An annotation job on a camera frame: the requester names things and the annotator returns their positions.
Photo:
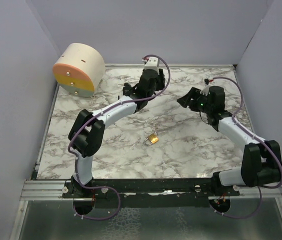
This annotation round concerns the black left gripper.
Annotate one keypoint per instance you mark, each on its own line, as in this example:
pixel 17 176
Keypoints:
pixel 160 80

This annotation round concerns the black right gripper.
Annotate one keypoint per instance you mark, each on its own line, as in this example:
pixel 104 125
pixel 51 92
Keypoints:
pixel 186 101

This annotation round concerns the small silver key bunch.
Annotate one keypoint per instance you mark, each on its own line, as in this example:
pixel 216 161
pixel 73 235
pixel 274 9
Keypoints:
pixel 155 130

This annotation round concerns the brass padlock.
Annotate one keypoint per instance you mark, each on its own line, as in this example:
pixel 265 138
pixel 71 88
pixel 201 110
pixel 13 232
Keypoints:
pixel 151 139

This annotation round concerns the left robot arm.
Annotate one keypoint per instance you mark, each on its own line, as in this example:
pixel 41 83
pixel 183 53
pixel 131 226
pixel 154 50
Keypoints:
pixel 86 134

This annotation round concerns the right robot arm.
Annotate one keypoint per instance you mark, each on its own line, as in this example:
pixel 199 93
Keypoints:
pixel 261 160

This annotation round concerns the cream cylinder with coloured face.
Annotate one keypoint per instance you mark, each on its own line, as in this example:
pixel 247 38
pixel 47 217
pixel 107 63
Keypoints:
pixel 79 70

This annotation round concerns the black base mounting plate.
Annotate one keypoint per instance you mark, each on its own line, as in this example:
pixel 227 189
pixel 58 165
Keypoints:
pixel 147 192

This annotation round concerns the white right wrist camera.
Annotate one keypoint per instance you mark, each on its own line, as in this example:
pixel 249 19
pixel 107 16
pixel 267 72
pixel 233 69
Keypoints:
pixel 207 82

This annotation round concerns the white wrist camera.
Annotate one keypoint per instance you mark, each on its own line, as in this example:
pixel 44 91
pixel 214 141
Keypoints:
pixel 151 63
pixel 207 82

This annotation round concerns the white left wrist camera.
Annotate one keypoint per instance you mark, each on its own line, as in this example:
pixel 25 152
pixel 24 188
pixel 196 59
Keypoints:
pixel 151 63

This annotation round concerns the aluminium frame rail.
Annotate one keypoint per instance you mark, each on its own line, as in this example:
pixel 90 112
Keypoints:
pixel 42 190

